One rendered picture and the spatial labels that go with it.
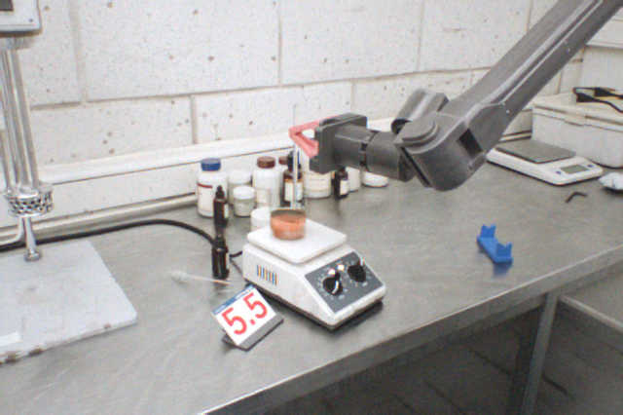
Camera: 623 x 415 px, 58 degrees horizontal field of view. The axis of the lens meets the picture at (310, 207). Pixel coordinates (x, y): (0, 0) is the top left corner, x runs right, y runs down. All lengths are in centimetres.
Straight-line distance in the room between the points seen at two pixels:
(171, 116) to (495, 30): 103
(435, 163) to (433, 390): 123
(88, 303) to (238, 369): 28
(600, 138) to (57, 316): 144
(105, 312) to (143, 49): 57
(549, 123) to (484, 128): 116
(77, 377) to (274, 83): 84
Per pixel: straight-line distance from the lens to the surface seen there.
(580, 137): 180
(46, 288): 98
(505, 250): 108
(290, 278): 85
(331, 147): 76
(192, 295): 92
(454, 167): 67
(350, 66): 149
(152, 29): 124
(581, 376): 203
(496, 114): 69
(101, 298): 93
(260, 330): 82
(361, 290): 86
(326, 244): 88
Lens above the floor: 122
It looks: 22 degrees down
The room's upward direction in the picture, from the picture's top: 1 degrees clockwise
